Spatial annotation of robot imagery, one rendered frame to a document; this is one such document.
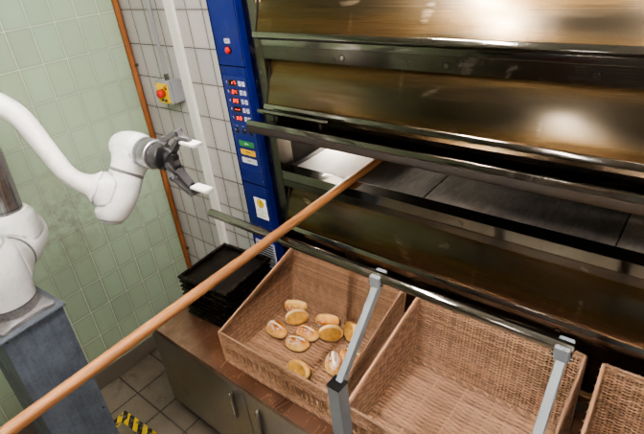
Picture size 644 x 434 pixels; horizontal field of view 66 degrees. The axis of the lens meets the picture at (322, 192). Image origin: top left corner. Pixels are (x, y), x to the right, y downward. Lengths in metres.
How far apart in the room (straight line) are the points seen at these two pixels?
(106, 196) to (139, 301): 1.42
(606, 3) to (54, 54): 2.02
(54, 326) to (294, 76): 1.18
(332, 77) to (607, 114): 0.83
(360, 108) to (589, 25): 0.69
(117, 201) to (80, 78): 1.01
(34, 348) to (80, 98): 1.11
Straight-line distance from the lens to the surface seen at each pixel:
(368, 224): 1.84
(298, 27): 1.69
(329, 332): 1.99
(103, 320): 2.85
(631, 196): 1.25
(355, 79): 1.64
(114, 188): 1.57
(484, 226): 1.58
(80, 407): 2.15
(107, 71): 2.53
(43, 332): 1.92
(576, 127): 1.36
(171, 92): 2.29
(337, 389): 1.39
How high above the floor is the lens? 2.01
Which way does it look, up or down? 28 degrees down
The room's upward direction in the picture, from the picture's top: 7 degrees counter-clockwise
